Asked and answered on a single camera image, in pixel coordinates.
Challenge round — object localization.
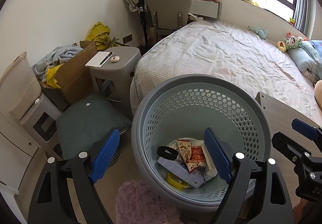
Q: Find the rolled light blue quilt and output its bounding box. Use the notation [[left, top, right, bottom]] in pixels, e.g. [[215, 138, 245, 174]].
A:
[[288, 40, 322, 84]]

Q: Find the grey white desk drawer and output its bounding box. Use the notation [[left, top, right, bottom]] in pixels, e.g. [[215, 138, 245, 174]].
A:
[[189, 0, 222, 20]]

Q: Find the white notepad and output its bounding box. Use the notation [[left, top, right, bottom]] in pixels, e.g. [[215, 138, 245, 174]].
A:
[[85, 51, 109, 68]]

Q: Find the yellow bag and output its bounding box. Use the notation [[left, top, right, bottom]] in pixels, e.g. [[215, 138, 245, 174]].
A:
[[85, 21, 127, 51]]

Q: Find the white drawer cabinet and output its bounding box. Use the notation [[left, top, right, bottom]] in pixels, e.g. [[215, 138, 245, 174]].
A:
[[0, 93, 63, 196]]

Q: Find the purple box in basket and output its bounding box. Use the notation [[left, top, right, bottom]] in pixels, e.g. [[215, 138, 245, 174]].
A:
[[157, 157, 204, 188]]

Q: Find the small pink round object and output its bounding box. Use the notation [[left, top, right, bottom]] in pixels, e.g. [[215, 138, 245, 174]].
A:
[[110, 56, 120, 63]]

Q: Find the large beige teddy bear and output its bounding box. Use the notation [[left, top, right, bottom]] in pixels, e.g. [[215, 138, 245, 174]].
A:
[[314, 80, 322, 110]]

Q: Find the yellow item in basket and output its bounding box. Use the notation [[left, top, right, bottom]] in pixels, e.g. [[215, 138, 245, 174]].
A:
[[166, 172, 190, 189]]

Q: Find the brown cardboard box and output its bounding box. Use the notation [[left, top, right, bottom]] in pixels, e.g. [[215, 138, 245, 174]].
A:
[[40, 41, 98, 111]]

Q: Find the grey chair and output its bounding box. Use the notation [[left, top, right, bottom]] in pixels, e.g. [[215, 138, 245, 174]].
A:
[[145, 0, 192, 43]]

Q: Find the blue plush toy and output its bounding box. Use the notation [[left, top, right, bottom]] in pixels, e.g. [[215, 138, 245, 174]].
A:
[[248, 26, 268, 40]]

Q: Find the wall power socket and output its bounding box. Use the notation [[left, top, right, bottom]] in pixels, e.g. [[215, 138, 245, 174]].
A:
[[122, 34, 133, 44]]

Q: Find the light blue blanket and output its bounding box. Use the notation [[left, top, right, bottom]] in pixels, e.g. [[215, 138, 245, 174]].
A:
[[32, 45, 83, 82]]

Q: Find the bed with pink sheet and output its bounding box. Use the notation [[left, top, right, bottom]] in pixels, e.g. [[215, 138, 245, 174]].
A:
[[130, 21, 321, 124]]

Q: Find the white teal wipes packet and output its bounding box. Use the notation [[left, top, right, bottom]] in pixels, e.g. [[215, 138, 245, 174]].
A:
[[203, 163, 218, 182]]

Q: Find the white plastic bin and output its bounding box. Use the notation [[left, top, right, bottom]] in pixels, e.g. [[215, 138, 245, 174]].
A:
[[1, 52, 42, 121]]

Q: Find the grey plastic stool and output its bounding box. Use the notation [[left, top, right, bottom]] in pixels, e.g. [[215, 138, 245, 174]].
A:
[[90, 46, 141, 107]]

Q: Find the pink fluffy rug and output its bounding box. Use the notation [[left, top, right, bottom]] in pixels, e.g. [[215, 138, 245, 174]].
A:
[[116, 180, 181, 223]]

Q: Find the green monkey plush toy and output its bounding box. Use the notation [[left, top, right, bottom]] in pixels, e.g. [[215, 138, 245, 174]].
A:
[[284, 36, 307, 50]]

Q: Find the red white snack wrapper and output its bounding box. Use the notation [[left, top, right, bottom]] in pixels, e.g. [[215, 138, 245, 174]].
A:
[[177, 139, 200, 173]]

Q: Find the yellow red plush toy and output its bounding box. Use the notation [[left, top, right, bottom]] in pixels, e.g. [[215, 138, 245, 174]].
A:
[[276, 41, 287, 52]]

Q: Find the black pen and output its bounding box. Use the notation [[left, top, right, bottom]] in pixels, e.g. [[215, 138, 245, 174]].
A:
[[100, 52, 113, 65]]

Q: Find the dark green cushion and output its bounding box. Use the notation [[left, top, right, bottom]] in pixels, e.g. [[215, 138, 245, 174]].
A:
[[56, 92, 132, 160]]

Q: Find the grey perforated trash basket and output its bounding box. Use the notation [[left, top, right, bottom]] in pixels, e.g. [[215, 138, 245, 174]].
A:
[[132, 74, 271, 212]]

